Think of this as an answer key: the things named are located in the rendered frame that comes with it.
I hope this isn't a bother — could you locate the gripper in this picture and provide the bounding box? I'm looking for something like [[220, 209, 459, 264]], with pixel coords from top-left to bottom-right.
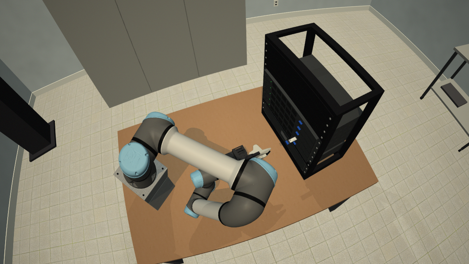
[[225, 144, 271, 160]]

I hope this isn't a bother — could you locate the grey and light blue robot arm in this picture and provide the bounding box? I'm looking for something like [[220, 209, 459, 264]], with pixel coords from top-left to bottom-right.
[[119, 112, 278, 227]]

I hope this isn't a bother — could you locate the black server rack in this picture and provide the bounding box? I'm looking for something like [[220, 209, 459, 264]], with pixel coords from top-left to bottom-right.
[[262, 23, 384, 180]]

